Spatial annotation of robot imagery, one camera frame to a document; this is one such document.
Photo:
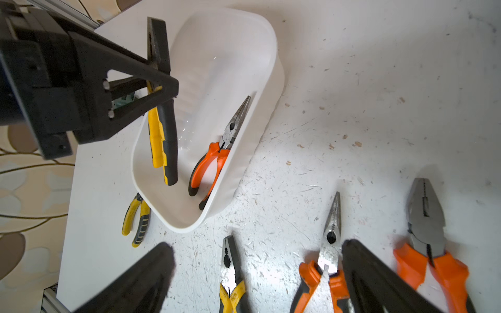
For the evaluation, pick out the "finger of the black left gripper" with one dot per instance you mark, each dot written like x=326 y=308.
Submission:
x=157 y=48

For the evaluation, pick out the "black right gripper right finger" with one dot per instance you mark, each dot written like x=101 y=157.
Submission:
x=374 y=287

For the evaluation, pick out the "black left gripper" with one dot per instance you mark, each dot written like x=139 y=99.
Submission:
x=56 y=81

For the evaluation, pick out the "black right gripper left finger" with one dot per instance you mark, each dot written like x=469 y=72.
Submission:
x=142 y=288

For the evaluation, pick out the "orange long nose pliers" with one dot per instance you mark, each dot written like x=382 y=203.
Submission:
x=328 y=262

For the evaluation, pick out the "orange combination pliers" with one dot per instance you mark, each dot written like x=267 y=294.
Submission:
x=426 y=249

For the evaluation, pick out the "white plastic storage box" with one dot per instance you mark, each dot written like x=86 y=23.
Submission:
x=220 y=57

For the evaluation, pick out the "orange pliers in box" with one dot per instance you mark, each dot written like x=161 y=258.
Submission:
x=218 y=151

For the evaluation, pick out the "green pipe wrench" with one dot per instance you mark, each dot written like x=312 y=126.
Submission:
x=123 y=101

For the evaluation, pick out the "aluminium frame post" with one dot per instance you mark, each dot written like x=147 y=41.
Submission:
x=68 y=11

